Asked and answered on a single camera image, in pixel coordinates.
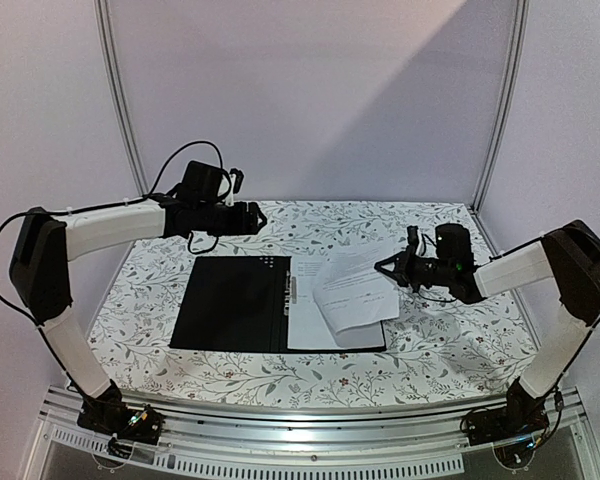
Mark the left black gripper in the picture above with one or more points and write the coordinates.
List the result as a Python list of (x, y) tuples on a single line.
[(245, 222)]

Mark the floral patterned tablecloth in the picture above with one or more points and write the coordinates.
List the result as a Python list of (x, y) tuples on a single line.
[(436, 351)]

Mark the aluminium frame post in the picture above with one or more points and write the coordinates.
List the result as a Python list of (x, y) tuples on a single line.
[(104, 20), (505, 98)]

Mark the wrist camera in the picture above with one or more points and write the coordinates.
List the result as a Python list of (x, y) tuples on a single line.
[(453, 250), (203, 183)]

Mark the silver folder clip mechanism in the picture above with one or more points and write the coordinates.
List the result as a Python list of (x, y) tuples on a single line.
[(290, 293)]

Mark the right aluminium frame post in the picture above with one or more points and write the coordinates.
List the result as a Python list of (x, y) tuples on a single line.
[(505, 98)]

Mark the white text paper sheet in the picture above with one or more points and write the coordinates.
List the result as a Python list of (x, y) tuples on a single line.
[(308, 330)]

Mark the left aluminium frame post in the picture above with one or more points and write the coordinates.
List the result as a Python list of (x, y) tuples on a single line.
[(104, 20)]

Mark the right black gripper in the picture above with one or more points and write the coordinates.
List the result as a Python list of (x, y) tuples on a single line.
[(408, 266)]

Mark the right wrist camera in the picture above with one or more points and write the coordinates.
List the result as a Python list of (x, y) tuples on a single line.
[(453, 250)]

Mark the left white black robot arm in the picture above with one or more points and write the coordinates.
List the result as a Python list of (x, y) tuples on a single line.
[(39, 272)]

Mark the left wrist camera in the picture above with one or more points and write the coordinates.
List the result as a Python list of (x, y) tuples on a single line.
[(203, 183)]

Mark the black clip folder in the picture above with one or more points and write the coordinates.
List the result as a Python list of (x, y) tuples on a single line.
[(235, 304)]

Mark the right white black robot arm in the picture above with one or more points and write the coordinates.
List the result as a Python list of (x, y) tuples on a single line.
[(569, 255)]

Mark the aluminium mounting rail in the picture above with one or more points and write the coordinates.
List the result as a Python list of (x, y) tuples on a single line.
[(313, 428)]

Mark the perforated white cable tray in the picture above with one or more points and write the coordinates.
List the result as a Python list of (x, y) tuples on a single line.
[(75, 455)]

